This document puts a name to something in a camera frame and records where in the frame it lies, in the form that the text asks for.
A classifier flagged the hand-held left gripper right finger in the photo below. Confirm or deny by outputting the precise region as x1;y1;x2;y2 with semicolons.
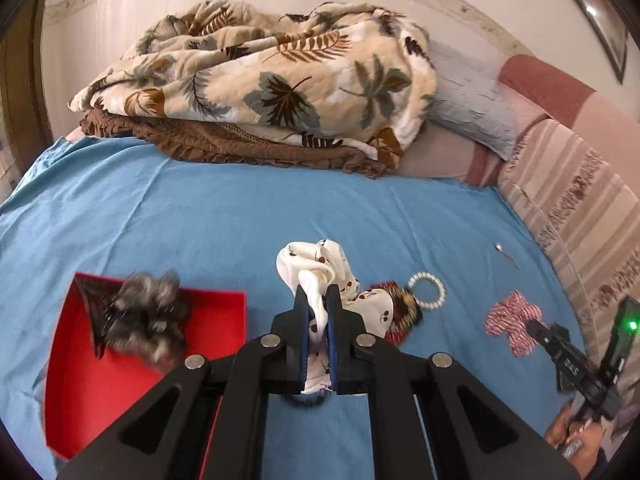
322;285;581;480

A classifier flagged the mirror frame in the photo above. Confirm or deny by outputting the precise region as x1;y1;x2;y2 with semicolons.
542;0;628;85

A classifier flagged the person's right hand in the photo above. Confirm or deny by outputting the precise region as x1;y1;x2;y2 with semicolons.
545;400;616;471

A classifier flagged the red-white checked bow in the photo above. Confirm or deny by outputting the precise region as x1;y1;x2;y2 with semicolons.
484;291;543;358

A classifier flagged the pearl bracelet with green bead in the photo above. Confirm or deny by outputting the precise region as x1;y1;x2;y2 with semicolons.
406;271;446;311

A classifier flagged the leaf-print blanket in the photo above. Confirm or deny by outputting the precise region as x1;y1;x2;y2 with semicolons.
67;1;438;171

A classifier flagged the blue bed sheet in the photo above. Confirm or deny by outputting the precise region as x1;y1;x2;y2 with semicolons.
0;135;591;480

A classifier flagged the brown ruffled blanket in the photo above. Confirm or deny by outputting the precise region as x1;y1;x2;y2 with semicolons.
79;110;388;180

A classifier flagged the pink striped cushion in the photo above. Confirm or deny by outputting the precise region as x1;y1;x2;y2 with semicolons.
400;54;640;186

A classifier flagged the small silver pin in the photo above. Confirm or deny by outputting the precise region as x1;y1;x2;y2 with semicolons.
494;242;521;271

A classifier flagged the grey fuzzy hair claw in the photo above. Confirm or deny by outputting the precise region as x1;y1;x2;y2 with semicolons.
75;269;193;373

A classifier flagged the red box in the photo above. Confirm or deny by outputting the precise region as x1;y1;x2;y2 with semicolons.
44;272;248;480

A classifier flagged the white cherry-print scrunchie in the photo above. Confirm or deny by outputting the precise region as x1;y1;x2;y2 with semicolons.
276;240;396;395

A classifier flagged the dark red patterned scrunchie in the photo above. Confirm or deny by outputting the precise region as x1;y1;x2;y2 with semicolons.
360;282;425;346

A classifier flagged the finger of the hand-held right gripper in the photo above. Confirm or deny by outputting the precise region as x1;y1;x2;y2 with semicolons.
526;319;597;395

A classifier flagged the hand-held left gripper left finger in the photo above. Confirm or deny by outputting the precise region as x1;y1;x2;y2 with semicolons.
56;285;317;480

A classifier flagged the grey pillow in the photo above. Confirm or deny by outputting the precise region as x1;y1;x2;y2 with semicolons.
427;40;518;161

